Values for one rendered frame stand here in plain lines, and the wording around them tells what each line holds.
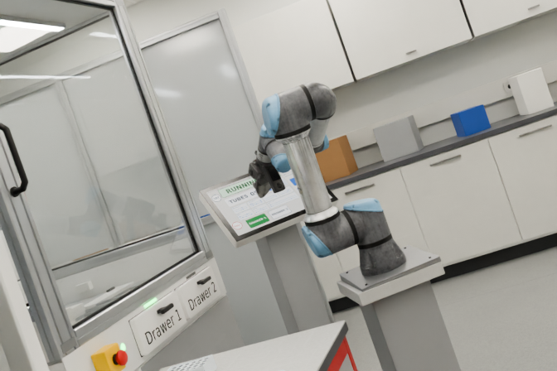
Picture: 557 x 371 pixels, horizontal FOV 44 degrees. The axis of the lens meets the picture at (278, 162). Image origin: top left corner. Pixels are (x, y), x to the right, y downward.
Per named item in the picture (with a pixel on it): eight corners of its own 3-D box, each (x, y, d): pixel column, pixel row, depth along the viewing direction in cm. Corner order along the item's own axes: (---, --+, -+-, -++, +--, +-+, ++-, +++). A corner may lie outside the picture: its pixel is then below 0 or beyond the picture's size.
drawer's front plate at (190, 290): (220, 293, 258) (210, 266, 258) (190, 319, 230) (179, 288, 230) (216, 295, 258) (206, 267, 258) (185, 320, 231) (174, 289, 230)
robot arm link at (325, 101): (334, 65, 214) (317, 129, 260) (302, 77, 212) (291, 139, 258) (351, 97, 211) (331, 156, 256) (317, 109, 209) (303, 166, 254)
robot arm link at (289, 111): (362, 248, 219) (307, 83, 209) (319, 266, 216) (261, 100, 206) (350, 239, 230) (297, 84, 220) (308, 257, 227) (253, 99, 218)
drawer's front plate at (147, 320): (186, 321, 228) (176, 290, 227) (147, 355, 200) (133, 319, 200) (182, 323, 228) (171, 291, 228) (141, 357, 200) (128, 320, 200)
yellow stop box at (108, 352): (128, 366, 185) (119, 340, 185) (115, 377, 178) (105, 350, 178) (113, 370, 186) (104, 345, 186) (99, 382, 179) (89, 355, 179)
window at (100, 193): (198, 251, 259) (112, 8, 258) (68, 330, 177) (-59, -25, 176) (196, 252, 259) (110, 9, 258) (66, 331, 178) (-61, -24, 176)
